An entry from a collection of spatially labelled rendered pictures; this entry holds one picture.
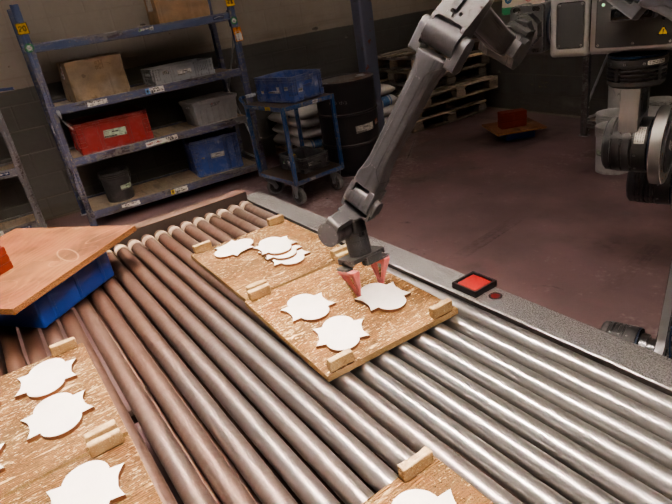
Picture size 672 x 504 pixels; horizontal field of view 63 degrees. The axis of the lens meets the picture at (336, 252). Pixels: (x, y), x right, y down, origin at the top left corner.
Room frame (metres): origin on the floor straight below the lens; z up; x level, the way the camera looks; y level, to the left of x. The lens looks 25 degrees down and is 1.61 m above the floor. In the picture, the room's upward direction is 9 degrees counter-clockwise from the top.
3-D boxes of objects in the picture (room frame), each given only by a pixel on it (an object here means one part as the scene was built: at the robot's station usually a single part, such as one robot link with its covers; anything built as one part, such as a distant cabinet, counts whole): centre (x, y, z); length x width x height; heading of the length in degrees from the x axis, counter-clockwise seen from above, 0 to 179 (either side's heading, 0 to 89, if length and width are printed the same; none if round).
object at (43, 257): (1.51, 0.94, 1.03); 0.50 x 0.50 x 0.02; 70
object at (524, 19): (1.48, -0.57, 1.45); 0.09 x 0.08 x 0.12; 48
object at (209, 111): (5.69, 1.02, 0.76); 0.50 x 0.36 x 0.24; 124
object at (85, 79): (5.29, 1.92, 1.26); 0.49 x 0.38 x 0.34; 124
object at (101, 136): (5.26, 1.90, 0.78); 0.66 x 0.45 x 0.28; 118
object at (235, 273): (1.51, 0.20, 0.93); 0.41 x 0.35 x 0.02; 30
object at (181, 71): (5.58, 1.22, 1.16); 0.60 x 0.40 x 0.15; 120
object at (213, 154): (5.70, 1.10, 0.32); 0.50 x 0.41 x 0.37; 114
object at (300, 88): (4.89, 0.17, 0.96); 0.50 x 0.38 x 0.21; 43
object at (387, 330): (1.14, 0.00, 0.93); 0.41 x 0.35 x 0.02; 29
